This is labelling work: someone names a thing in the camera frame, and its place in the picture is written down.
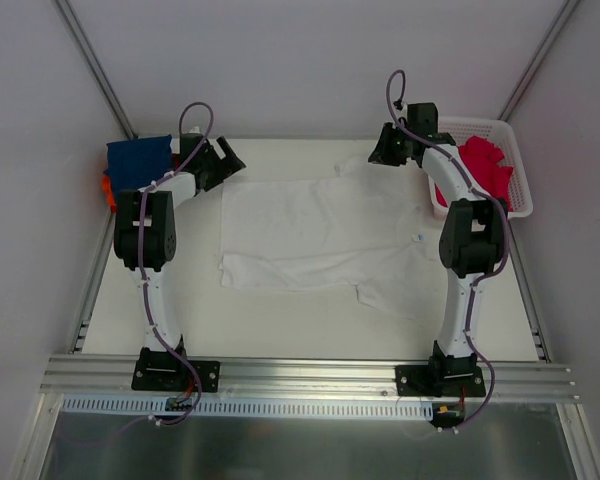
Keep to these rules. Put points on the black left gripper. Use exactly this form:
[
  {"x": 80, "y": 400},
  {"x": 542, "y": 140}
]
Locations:
[{"x": 218, "y": 163}]

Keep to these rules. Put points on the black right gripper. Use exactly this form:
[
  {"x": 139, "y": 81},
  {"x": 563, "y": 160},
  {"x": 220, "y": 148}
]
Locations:
[{"x": 389, "y": 147}]

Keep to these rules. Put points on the white t shirt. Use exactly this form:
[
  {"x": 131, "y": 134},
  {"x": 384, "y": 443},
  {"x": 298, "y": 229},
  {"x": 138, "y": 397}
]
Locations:
[{"x": 368, "y": 227}]

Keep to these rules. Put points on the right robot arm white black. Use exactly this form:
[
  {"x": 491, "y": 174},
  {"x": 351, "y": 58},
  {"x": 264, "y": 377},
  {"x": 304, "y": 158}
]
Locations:
[{"x": 474, "y": 243}]

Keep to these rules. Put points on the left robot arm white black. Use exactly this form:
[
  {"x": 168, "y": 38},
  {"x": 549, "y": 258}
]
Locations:
[{"x": 145, "y": 237}]

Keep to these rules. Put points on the folded red t shirt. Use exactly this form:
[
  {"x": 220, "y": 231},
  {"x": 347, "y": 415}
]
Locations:
[{"x": 175, "y": 160}]

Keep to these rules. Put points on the white plastic basket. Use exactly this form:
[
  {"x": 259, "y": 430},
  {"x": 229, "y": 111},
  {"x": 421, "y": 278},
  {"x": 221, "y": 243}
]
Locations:
[{"x": 501, "y": 135}]

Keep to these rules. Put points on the crumpled pink t shirt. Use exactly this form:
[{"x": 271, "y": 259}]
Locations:
[{"x": 484, "y": 162}]

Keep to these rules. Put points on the folded blue t shirt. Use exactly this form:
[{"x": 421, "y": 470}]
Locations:
[{"x": 140, "y": 162}]

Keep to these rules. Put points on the folded orange t shirt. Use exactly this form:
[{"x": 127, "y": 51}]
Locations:
[{"x": 108, "y": 192}]

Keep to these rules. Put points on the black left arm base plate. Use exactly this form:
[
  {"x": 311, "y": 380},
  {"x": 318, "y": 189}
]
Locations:
[{"x": 160, "y": 371}]

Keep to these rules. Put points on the right aluminium frame post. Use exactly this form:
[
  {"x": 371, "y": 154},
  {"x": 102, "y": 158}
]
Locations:
[{"x": 545, "y": 46}]

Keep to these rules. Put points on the aluminium frame post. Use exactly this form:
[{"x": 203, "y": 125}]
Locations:
[
  {"x": 80, "y": 38},
  {"x": 545, "y": 46}
]

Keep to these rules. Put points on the left aluminium frame post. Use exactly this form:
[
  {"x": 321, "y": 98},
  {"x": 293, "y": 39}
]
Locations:
[{"x": 80, "y": 38}]

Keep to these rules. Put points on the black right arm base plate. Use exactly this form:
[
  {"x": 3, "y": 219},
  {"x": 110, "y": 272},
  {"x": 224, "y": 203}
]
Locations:
[{"x": 419, "y": 380}]

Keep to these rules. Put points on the aluminium mounting rail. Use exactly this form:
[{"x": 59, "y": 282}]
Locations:
[{"x": 513, "y": 382}]

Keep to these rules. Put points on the white slotted cable duct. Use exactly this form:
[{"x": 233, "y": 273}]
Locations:
[{"x": 244, "y": 407}]

